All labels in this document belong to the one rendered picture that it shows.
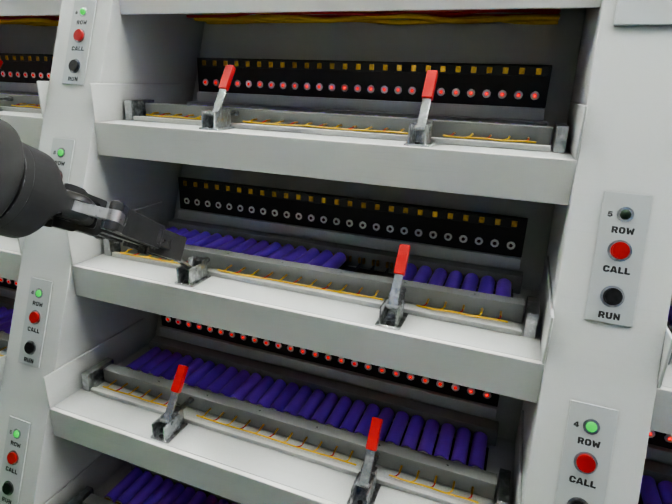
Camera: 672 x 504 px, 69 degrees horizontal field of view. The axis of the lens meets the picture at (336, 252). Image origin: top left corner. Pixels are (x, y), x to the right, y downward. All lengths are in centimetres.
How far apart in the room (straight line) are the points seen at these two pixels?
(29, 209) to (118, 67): 41
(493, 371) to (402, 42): 51
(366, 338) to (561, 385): 20
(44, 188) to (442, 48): 57
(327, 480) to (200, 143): 44
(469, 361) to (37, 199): 41
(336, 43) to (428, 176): 37
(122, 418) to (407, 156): 51
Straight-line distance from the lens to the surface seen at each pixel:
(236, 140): 62
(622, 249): 52
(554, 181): 53
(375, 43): 82
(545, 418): 53
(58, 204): 45
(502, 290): 62
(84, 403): 80
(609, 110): 55
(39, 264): 80
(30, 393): 83
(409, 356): 54
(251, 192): 77
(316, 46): 85
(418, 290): 59
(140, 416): 74
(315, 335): 56
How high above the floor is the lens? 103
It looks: level
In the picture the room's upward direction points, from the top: 9 degrees clockwise
